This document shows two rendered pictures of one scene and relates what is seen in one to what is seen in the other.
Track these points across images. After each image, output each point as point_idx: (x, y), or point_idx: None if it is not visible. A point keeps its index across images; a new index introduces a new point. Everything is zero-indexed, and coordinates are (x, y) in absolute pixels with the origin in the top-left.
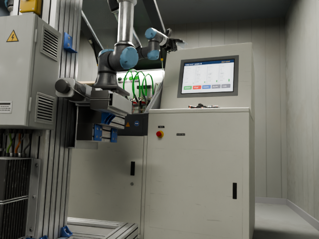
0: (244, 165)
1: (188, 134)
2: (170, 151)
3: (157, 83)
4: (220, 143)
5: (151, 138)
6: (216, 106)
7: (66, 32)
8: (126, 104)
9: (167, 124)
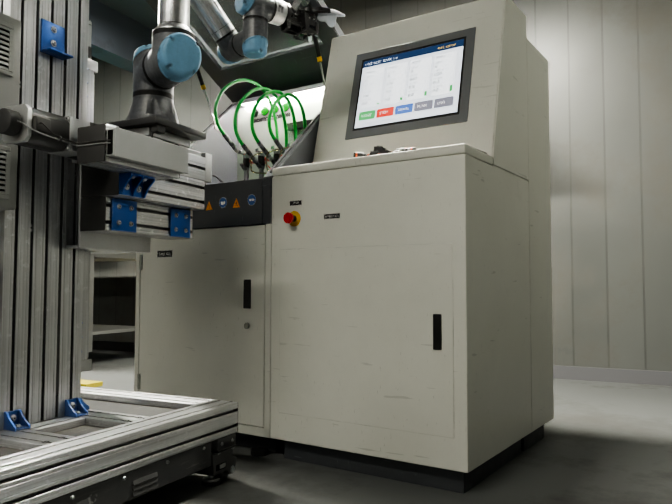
0: (457, 275)
1: (345, 215)
2: (312, 253)
3: None
4: (409, 229)
5: (278, 228)
6: (406, 149)
7: (44, 19)
8: (165, 153)
9: (307, 196)
